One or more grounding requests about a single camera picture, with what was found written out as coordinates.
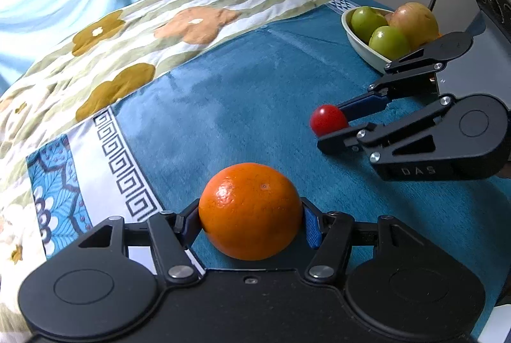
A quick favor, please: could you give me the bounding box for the large orange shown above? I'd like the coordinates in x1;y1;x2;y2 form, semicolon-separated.
198;163;303;261

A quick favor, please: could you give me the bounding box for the small green apple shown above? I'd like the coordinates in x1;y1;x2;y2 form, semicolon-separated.
350;6;389;45

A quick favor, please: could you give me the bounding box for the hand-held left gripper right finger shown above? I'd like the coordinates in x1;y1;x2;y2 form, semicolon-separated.
300;197;424;283

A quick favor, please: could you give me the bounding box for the blue patterned blanket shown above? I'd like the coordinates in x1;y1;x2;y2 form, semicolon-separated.
26;0;511;276

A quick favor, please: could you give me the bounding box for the large yellow-red apple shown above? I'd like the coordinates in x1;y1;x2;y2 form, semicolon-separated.
385;2;440;51

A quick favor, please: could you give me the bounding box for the floral quilt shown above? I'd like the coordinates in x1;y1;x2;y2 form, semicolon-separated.
0;0;332;276

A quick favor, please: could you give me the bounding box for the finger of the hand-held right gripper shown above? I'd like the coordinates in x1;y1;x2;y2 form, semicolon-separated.
317;95;458;166
337;32;474;122

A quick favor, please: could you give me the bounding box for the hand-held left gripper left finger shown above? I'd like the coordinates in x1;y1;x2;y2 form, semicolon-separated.
78;198;208;285

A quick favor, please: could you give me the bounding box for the large green apple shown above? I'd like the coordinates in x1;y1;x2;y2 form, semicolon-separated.
368;26;412;61

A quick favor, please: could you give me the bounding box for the white oval bowl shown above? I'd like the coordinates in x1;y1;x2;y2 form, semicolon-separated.
341;6;404;74

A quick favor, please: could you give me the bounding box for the red cherry tomato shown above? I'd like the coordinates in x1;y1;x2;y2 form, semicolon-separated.
310;104;349;137

